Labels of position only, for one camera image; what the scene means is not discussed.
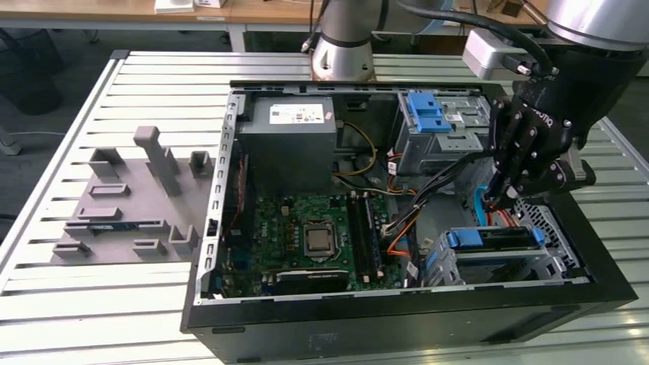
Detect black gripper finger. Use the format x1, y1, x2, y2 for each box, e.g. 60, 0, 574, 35
511, 145, 598, 202
487, 97, 541, 208

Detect hard disk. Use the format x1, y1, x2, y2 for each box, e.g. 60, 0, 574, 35
426, 225, 547, 277

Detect metal disk bay cage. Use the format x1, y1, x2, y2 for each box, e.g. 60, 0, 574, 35
422, 225, 579, 287

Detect metal optical drive bay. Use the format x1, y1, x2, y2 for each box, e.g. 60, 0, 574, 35
393, 90, 501, 176

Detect blue drive latch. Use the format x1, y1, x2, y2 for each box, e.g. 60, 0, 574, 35
406, 93, 455, 134

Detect installed RAM stick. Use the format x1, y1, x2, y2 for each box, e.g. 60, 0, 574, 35
362, 196, 385, 273

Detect CPU socket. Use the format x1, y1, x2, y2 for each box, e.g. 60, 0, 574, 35
299, 217, 343, 265

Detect silver CPU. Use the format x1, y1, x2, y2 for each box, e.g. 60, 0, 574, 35
306, 229, 333, 252

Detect grey power supply unit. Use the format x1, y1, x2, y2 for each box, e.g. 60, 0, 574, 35
237, 95, 338, 195

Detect green motherboard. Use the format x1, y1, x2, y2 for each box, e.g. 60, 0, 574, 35
222, 192, 406, 297

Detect black graphics card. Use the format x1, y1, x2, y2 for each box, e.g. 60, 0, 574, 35
262, 268, 351, 296

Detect black open PC case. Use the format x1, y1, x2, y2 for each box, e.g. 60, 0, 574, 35
180, 79, 638, 364

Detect grey parts rack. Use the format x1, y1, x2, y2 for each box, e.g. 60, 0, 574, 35
49, 125, 218, 265

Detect white stand foot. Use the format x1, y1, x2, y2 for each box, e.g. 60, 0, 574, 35
0, 125, 24, 156

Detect blue flat SATA wire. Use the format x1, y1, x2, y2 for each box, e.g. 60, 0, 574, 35
474, 184, 495, 227

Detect orange power wire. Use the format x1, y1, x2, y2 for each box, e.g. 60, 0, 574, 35
483, 203, 521, 229

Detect black wire bundle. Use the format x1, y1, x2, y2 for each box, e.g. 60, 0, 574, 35
382, 151, 495, 237

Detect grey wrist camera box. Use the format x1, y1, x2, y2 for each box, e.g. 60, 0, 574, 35
461, 29, 539, 81

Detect red orange wire bundle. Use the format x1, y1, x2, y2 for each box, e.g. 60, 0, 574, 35
383, 150, 422, 195

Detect yellow power wires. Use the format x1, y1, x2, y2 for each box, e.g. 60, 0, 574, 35
331, 121, 377, 178

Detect thick black camera cable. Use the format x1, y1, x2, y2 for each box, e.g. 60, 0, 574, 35
394, 0, 559, 75

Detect thin red fan wire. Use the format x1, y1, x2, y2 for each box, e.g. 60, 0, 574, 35
225, 154, 248, 233

